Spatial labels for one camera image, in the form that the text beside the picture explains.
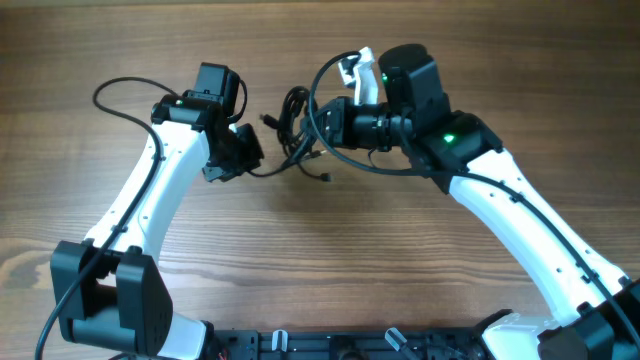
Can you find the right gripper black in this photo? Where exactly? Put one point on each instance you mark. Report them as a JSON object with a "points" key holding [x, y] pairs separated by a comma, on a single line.
{"points": [[342, 111]]}

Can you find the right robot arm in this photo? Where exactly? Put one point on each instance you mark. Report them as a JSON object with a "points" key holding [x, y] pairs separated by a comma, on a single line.
{"points": [[399, 101]]}

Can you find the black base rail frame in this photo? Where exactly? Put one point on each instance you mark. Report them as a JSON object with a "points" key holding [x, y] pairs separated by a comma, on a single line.
{"points": [[445, 343]]}

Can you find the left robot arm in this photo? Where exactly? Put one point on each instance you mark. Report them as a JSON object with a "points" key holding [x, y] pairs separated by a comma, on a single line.
{"points": [[108, 289]]}

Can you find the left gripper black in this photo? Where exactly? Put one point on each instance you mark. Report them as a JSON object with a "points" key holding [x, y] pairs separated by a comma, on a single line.
{"points": [[252, 159]]}

